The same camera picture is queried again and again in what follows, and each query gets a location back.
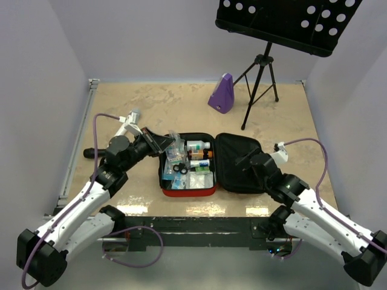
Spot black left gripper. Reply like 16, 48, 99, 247
122, 126, 175, 172

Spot beige bandage pack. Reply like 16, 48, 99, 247
166, 130, 186, 164

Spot blue clear plastic pouch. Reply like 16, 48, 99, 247
161, 159, 175, 189

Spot black handled scissors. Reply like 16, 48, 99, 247
173, 163, 188, 175

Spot small orange brown bottle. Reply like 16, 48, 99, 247
188, 150, 213, 160

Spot white green medicine bottle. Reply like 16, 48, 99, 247
186, 140, 211, 150

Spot red black medicine kit case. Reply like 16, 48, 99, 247
158, 130, 264, 198

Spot blue wipe sachets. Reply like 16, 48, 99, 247
171, 175, 189, 190

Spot small white blue tube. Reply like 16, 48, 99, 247
190, 159, 210, 168

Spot green small box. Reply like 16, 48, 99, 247
195, 167, 210, 175

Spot white gauze packet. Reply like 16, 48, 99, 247
186, 172, 214, 189

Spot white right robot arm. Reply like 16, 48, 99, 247
236, 151, 386, 287

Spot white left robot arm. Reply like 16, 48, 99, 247
16, 127, 175, 289

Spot white microphone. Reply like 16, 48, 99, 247
114, 108, 142, 138

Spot black microphone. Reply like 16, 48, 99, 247
83, 147, 106, 159

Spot purple metronome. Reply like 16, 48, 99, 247
207, 73, 235, 114

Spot black music stand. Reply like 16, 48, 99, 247
215, 0, 363, 131

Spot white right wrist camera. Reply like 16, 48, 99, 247
270, 142, 288, 166

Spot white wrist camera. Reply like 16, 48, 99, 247
270, 142, 288, 166
119, 110, 143, 135

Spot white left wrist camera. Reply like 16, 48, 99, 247
119, 110, 143, 135

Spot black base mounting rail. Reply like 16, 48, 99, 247
113, 216, 286, 251

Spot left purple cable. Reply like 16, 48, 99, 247
21, 113, 122, 288

